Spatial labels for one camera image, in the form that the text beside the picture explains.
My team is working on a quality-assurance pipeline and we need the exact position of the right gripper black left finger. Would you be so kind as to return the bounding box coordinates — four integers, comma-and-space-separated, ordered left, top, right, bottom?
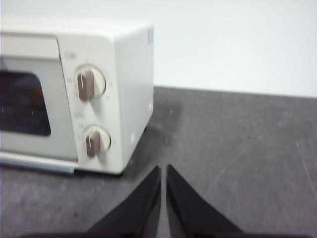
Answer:
84, 165, 162, 238

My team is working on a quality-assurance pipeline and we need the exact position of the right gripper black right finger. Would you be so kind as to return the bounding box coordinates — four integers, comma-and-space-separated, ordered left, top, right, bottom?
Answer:
166, 164, 249, 238

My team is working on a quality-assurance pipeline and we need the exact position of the beige oven dial knob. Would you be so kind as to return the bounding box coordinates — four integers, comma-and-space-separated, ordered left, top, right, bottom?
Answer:
82, 124, 111, 158
73, 64, 107, 102

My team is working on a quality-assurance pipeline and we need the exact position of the white Toshiba toaster oven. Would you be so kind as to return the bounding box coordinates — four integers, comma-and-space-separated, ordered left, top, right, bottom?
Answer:
0, 23, 155, 176

